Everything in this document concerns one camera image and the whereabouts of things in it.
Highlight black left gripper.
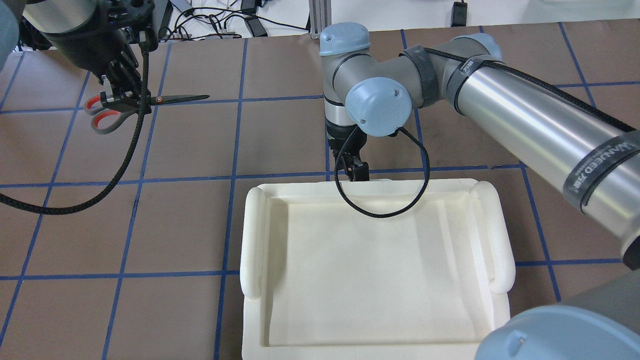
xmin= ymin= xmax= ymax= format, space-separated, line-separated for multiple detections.
xmin=97 ymin=0 xmax=158 ymax=108

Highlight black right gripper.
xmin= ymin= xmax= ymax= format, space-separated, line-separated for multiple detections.
xmin=325 ymin=119 xmax=370 ymax=182

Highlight orange grey handled scissors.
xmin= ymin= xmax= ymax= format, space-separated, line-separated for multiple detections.
xmin=83 ymin=93 xmax=210 ymax=135

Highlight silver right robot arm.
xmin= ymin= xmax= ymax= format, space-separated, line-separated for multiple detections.
xmin=318 ymin=22 xmax=640 ymax=360

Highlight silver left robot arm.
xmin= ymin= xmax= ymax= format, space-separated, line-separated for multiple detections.
xmin=1 ymin=0 xmax=158 ymax=110

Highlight white foam tray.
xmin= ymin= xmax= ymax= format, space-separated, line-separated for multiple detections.
xmin=239 ymin=178 xmax=515 ymax=360

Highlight small black power brick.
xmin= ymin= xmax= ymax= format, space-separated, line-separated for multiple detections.
xmin=450 ymin=0 xmax=468 ymax=28

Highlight black braided left cable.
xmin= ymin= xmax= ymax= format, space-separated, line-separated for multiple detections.
xmin=0 ymin=30 xmax=153 ymax=216

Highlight black braided cable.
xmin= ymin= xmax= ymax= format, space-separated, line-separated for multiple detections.
xmin=334 ymin=126 xmax=431 ymax=219
xmin=0 ymin=30 xmax=153 ymax=216

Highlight black braided right cable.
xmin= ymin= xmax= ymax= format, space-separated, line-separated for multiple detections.
xmin=334 ymin=126 xmax=431 ymax=219

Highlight aluminium frame post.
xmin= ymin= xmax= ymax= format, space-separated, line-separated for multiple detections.
xmin=307 ymin=0 xmax=332 ymax=40

